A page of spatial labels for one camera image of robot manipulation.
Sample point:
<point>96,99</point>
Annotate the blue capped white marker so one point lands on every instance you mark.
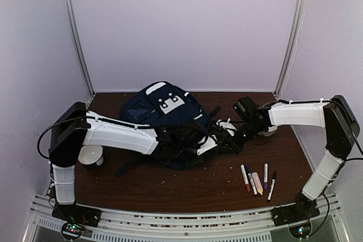
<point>251,180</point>

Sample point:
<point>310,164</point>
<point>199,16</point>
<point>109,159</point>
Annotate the front aluminium rail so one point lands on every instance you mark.
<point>244,225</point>

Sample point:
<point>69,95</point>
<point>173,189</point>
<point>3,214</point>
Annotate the right aluminium frame post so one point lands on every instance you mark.
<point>291,48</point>

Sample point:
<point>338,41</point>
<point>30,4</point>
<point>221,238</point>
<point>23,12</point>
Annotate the white cup with black base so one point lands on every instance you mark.
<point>91,157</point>

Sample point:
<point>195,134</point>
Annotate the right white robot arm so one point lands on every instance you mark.
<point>334,115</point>

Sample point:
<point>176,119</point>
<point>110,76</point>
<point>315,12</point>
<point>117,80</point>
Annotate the black marker pen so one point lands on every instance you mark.
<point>272,186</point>

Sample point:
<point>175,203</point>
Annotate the white scalloped ceramic bowl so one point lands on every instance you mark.
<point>269,131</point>

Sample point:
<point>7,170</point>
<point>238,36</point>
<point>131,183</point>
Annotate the aluminium frame post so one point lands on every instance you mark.
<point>291,48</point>
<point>78,46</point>

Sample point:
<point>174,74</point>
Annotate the brown capped white marker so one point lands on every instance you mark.
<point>245,178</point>

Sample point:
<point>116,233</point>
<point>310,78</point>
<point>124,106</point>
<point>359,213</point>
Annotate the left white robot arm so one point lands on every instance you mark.
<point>80,132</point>

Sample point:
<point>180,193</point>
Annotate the left aluminium frame post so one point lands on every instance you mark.
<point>78,46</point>

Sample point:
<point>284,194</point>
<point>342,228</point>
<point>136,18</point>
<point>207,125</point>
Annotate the purple capped white marker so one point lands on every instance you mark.
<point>265,177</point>

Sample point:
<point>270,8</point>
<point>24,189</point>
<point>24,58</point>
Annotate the pink and yellow highlighter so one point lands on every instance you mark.
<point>257,182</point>

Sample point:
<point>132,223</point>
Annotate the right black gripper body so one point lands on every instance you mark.
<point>252,131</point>

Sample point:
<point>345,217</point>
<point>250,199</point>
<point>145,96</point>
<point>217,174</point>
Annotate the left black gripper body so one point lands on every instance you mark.
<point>185,153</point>

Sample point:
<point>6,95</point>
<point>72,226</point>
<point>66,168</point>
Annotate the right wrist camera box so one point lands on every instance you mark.
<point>245,107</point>

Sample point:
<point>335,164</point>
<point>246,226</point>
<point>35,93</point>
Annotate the navy blue student backpack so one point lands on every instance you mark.
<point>163,105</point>

